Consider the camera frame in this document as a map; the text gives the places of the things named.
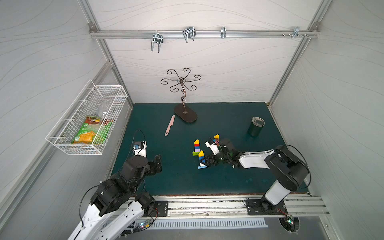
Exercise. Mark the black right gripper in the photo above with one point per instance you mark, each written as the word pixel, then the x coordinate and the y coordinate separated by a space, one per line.
pixel 214 158

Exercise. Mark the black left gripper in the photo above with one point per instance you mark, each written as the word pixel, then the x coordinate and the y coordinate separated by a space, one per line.
pixel 154 166

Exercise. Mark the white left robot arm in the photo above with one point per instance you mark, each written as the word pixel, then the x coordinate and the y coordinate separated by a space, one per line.
pixel 116 208

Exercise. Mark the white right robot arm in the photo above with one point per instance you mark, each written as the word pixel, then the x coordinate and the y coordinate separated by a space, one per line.
pixel 289 170

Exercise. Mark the green table mat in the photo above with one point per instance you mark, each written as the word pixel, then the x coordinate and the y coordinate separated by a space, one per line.
pixel 180 174

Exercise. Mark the dark green metal tumbler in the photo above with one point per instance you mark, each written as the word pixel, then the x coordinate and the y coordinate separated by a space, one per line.
pixel 256 126

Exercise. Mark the pink plastic knife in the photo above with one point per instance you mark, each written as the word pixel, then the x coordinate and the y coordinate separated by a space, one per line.
pixel 170 125

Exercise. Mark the brown metal cup tree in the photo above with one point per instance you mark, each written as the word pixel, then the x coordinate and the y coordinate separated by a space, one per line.
pixel 182 110

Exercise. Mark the green snack bag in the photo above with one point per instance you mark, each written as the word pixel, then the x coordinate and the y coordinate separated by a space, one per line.
pixel 94 130

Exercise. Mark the metal single hook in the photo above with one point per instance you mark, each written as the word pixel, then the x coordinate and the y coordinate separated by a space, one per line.
pixel 223 32

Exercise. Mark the metal double hook middle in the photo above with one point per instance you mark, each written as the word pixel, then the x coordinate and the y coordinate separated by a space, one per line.
pixel 189 34

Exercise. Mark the metal double hook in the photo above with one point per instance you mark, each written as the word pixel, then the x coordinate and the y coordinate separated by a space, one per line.
pixel 189 34
pixel 157 40

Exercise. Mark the metal double hook left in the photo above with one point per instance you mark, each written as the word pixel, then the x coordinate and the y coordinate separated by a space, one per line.
pixel 157 40

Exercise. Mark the metal hook right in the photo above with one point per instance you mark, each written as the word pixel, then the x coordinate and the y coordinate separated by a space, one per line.
pixel 296 34

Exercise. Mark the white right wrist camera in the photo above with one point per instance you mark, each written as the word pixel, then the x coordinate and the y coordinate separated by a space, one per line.
pixel 213 147

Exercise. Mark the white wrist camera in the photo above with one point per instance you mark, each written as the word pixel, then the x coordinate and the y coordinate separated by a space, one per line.
pixel 213 147
pixel 139 149

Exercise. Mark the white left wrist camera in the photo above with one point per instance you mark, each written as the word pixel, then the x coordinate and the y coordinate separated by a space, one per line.
pixel 139 149

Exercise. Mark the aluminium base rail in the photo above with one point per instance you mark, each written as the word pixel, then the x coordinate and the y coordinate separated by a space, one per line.
pixel 237 206

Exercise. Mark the white wire basket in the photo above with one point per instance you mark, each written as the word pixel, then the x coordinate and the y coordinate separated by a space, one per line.
pixel 104 101

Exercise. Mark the aluminium top rail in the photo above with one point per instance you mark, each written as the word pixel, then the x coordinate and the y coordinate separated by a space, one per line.
pixel 201 34

